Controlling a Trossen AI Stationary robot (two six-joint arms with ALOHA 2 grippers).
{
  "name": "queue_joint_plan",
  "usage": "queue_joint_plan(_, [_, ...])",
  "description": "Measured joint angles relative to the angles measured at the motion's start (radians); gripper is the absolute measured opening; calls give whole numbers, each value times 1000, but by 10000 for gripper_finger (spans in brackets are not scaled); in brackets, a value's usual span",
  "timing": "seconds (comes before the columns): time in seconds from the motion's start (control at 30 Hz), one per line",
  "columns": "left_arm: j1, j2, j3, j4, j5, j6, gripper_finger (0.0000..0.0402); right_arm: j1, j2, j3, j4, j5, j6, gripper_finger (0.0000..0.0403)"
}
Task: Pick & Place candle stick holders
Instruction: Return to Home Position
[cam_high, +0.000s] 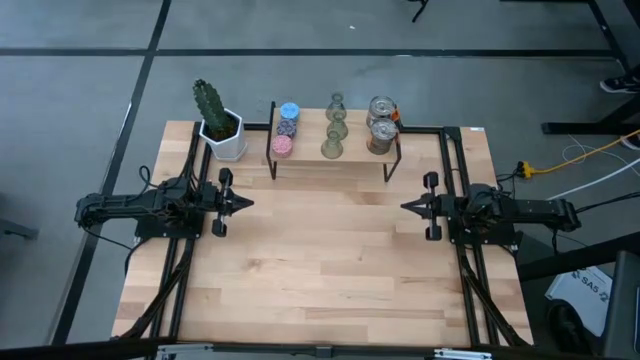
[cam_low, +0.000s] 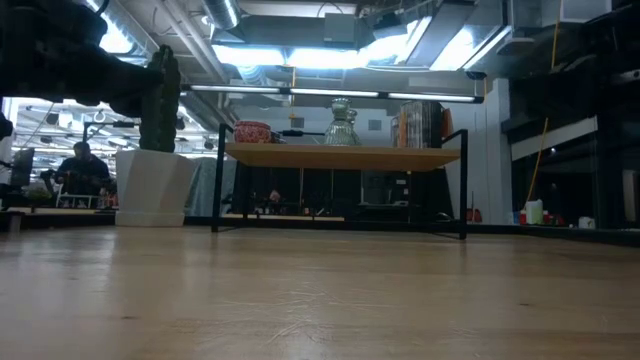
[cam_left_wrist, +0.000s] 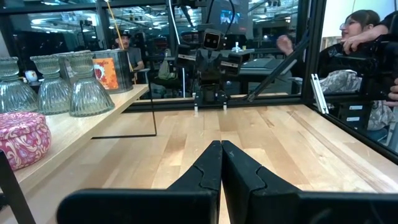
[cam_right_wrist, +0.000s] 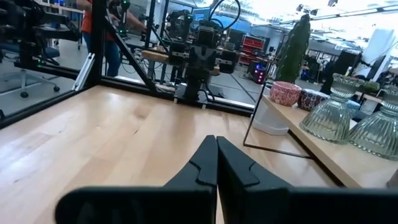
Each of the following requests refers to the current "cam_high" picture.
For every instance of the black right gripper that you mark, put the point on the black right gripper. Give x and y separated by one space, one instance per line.
434 206

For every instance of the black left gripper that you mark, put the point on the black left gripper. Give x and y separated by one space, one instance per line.
223 200

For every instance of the pink patterned tin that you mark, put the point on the pink patterned tin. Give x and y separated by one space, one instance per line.
281 146

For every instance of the silver can orange label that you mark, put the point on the silver can orange label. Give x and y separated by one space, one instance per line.
382 137

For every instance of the dark red patterned bowl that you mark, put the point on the dark red patterned bowl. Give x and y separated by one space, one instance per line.
286 128

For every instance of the green glass candlestick holder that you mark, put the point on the green glass candlestick holder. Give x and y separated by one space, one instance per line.
336 106
331 146
338 127

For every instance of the silver can floral label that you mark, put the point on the silver can floral label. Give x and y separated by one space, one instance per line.
382 106

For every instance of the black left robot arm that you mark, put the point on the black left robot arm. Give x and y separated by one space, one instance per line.
140 202

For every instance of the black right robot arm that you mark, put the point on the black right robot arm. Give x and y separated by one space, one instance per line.
515 210

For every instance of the wooden shelf black legs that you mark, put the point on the wooden shelf black legs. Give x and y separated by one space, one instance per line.
355 150

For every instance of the green cactus plant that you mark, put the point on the green cactus plant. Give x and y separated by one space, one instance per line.
210 107

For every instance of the white cardboard box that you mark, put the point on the white cardboard box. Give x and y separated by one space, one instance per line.
582 295

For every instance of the person's dark shoe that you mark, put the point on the person's dark shoe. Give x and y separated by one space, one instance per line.
632 142
620 85

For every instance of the black aluminium rig frame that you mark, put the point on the black aluminium rig frame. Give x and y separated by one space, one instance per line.
452 150

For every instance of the black desk frame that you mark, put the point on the black desk frame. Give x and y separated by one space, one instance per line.
590 127

